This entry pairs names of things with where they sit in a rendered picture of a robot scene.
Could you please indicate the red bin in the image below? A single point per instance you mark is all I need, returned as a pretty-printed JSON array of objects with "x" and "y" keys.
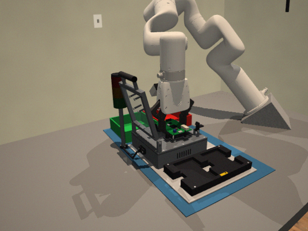
[{"x": 175, "y": 116}]

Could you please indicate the green bin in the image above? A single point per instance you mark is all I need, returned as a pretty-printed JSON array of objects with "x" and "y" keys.
[{"x": 115, "y": 126}]

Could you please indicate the green circuit board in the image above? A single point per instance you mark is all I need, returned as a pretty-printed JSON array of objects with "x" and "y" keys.
[{"x": 174, "y": 127}]

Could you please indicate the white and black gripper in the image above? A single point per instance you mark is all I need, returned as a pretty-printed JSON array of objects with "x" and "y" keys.
[{"x": 172, "y": 97}]

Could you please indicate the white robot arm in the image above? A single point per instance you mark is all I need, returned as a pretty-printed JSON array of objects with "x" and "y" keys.
[{"x": 162, "y": 15}]

